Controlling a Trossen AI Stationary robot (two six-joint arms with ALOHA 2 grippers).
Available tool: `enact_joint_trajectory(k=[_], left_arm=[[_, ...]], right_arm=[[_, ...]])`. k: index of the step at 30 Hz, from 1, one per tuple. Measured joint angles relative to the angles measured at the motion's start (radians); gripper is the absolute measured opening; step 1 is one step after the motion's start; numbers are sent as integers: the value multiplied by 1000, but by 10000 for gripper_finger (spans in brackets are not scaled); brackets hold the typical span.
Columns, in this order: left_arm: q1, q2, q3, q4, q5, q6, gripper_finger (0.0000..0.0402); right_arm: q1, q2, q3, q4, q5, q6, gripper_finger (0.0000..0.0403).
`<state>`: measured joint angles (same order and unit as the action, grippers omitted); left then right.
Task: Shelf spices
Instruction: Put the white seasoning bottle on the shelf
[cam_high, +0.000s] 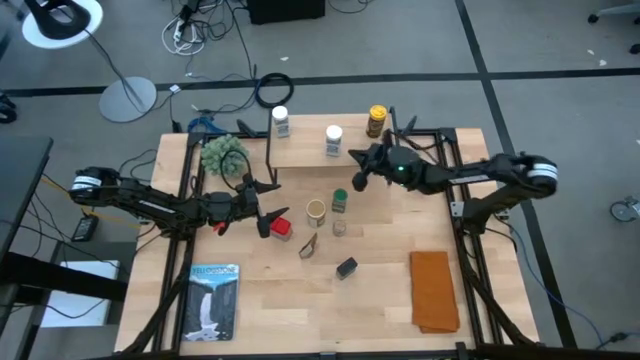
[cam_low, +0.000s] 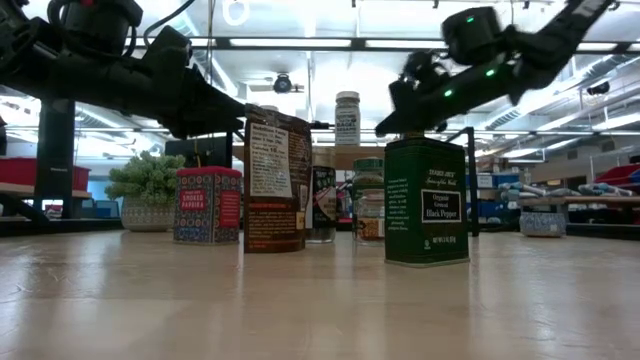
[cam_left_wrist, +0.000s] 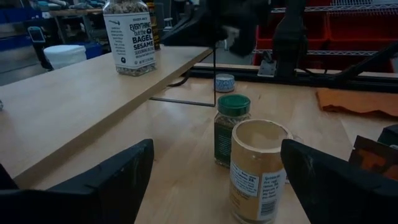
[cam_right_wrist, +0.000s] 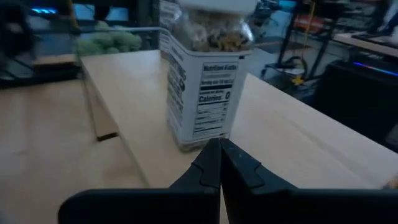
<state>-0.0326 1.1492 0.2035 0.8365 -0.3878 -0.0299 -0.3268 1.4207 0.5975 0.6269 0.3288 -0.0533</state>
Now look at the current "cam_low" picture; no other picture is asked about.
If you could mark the small round candle tin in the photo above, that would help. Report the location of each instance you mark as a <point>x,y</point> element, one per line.
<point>542,225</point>

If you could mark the green-lid spice jar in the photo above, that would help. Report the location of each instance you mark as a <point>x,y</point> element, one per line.
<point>367,167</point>

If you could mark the black monitor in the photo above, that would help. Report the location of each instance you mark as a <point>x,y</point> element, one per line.
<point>200,152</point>

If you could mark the red storage bin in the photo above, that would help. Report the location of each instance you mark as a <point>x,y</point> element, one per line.
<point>20,172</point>

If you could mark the small glass spice jar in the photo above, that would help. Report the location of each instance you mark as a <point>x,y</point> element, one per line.
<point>371,220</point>

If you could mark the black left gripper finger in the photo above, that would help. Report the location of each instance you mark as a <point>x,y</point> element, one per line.
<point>215,100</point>
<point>215,127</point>

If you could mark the wooden background table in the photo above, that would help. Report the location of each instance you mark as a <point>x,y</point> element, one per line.
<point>590,200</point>

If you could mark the brown spice pouch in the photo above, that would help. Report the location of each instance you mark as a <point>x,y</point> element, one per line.
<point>277,200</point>

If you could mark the tan-lid black-label spice jar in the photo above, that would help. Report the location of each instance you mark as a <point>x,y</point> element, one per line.
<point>324,200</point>

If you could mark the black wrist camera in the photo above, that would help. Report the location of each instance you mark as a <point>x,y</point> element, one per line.
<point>167,47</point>
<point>470,37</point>

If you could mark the wooden bench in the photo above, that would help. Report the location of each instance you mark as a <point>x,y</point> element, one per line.
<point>20,189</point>

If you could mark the black ceiling-mounted camera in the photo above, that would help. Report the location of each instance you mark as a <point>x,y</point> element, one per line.
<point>282,83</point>

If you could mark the red smoked paprika tin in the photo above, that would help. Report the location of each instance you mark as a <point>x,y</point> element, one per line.
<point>207,210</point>

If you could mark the red and blue bin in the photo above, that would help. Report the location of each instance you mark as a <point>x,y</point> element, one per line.
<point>620,175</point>

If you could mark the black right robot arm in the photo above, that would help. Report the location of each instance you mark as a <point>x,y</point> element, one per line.
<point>550,45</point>

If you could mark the blue storage bins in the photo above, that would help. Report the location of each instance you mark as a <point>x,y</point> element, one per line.
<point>495,210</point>

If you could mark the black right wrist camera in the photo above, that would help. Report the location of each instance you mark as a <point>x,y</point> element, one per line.
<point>470,37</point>

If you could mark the small black box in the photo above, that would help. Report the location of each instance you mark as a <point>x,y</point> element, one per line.
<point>425,210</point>

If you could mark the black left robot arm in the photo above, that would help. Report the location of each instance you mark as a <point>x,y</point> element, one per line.
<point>100,75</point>

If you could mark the potted green succulent plant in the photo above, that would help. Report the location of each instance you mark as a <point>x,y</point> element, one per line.
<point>145,180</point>

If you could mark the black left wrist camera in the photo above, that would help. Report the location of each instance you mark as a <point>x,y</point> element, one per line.
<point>167,47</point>

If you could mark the black vertical post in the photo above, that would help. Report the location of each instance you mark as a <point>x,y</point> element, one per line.
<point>55,160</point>

